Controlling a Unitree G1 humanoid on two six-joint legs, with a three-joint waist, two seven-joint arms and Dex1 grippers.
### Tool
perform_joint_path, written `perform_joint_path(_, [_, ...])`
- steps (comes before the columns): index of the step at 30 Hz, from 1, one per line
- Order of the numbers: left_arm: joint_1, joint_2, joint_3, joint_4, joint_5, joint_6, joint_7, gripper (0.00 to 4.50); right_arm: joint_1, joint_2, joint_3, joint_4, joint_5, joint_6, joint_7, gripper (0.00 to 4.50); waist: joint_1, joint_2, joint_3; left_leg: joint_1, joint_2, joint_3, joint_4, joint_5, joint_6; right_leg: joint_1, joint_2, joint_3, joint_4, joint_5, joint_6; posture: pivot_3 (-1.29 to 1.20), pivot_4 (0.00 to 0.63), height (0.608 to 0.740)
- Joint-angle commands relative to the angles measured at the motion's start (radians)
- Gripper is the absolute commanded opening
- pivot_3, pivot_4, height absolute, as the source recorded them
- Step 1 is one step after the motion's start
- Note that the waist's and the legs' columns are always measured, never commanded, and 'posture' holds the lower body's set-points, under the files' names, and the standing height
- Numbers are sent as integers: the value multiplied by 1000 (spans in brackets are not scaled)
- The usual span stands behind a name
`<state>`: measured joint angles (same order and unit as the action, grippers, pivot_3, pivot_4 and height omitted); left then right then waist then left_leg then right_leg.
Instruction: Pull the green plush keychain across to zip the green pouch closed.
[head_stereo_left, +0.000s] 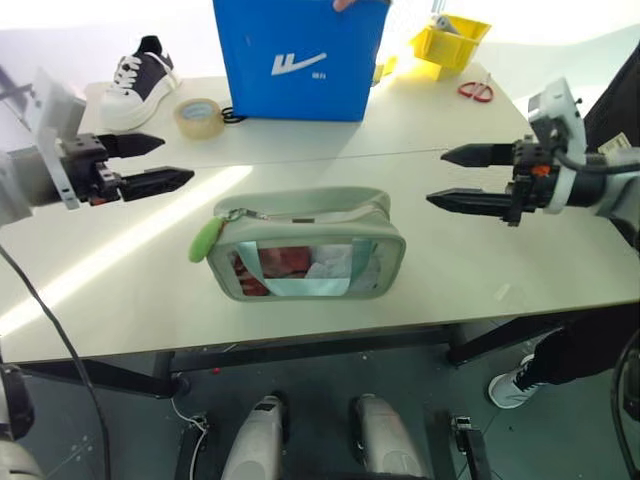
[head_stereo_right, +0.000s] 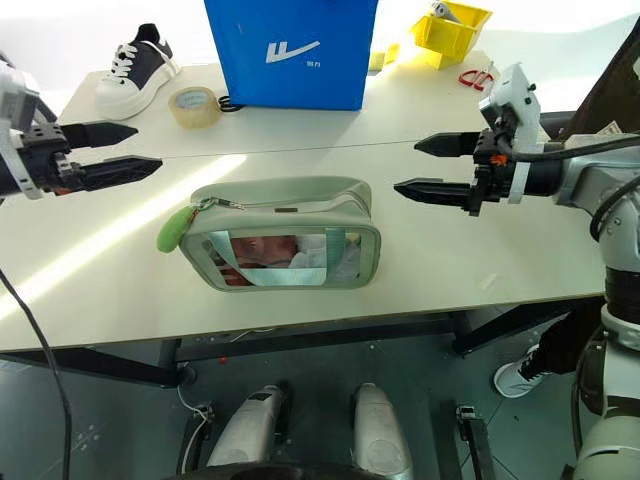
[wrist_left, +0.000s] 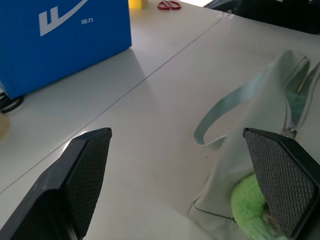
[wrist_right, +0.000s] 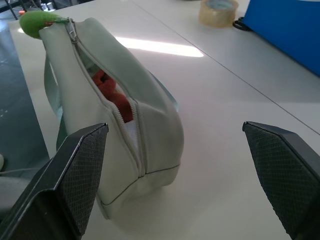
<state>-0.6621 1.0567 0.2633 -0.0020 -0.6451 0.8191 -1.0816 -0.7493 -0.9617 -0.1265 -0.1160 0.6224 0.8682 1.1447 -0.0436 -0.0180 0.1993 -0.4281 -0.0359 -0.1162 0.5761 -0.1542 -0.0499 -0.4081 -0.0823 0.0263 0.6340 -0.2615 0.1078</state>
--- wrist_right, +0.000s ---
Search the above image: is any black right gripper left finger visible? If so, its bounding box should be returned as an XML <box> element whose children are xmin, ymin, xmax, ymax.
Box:
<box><xmin>0</xmin><ymin>122</ymin><xmax>110</xmax><ymax>240</ymax></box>

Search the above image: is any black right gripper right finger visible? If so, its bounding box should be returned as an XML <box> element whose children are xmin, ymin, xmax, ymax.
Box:
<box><xmin>241</xmin><ymin>121</ymin><xmax>320</xmax><ymax>240</ymax></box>

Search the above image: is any blue box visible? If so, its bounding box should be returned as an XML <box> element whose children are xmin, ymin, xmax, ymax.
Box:
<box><xmin>242</xmin><ymin>0</ymin><xmax>320</xmax><ymax>79</ymax></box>

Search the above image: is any clear packing tape roll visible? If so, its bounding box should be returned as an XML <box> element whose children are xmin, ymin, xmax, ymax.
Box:
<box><xmin>198</xmin><ymin>0</ymin><xmax>236</xmax><ymax>28</ymax></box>

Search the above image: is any green plush zipper charm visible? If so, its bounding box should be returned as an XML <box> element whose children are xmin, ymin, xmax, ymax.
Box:
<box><xmin>19</xmin><ymin>10</ymin><xmax>70</xmax><ymax>40</ymax></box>

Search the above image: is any black cable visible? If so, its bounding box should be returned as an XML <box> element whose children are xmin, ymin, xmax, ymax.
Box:
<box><xmin>232</xmin><ymin>16</ymin><xmax>252</xmax><ymax>32</ymax></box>

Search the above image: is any red plush item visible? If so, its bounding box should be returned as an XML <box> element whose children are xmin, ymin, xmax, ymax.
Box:
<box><xmin>91</xmin><ymin>69</ymin><xmax>135</xmax><ymax>124</ymax></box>

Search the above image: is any white zippered pouch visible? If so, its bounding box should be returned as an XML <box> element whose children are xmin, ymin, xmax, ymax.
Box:
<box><xmin>39</xmin><ymin>17</ymin><xmax>185</xmax><ymax>221</ymax></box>

